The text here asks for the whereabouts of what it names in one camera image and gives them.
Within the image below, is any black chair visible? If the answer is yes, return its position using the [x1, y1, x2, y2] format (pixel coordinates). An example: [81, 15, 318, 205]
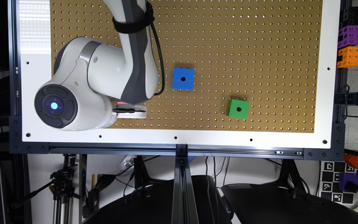
[85, 175, 231, 224]
[222, 184, 358, 224]

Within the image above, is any fiducial marker sheet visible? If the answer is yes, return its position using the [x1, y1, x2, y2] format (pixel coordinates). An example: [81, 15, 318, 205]
[318, 161, 356, 205]

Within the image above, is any brown pegboard panel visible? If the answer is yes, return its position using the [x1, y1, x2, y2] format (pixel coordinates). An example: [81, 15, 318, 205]
[49, 0, 324, 134]

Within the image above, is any dark aluminium frame rail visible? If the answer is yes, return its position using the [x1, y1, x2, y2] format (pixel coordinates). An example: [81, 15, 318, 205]
[171, 144, 199, 224]

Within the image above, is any black stud block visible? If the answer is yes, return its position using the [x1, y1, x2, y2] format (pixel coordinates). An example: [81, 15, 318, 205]
[339, 6, 358, 29]

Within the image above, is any black chair left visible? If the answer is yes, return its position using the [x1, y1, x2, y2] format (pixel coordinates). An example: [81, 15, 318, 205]
[85, 175, 231, 224]

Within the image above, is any purple cube on marker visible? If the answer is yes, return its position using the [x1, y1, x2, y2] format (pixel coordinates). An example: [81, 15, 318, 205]
[339, 173, 358, 193]

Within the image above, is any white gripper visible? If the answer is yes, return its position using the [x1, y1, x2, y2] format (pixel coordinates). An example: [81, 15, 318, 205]
[112, 105, 147, 119]

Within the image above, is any orange stud block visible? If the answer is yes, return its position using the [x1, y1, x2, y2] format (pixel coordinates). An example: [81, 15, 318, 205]
[337, 46, 358, 68]

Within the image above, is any red-orange block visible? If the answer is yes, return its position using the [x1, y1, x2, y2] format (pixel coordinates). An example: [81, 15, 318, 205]
[344, 154, 358, 169]

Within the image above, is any purple stud block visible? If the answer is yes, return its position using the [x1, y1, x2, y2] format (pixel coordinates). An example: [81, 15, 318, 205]
[337, 25, 358, 49]

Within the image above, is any pink block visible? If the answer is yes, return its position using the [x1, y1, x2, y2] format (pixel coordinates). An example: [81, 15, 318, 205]
[117, 101, 128, 105]

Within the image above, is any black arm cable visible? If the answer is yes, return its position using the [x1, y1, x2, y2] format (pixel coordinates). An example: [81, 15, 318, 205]
[146, 1, 166, 96]

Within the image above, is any blue cube with hole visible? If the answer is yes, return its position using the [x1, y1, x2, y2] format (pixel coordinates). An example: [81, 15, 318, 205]
[172, 68, 195, 90]

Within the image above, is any black camera tripod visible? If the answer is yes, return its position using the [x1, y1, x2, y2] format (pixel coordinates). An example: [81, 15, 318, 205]
[11, 154, 81, 224]

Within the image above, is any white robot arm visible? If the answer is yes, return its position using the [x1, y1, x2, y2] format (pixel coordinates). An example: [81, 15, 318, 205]
[34, 1, 158, 131]

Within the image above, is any black chair right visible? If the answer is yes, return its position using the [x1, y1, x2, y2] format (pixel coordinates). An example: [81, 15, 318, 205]
[222, 184, 358, 224]

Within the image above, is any green cube with hole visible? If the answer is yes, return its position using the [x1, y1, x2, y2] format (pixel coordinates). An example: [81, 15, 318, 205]
[227, 99, 250, 119]

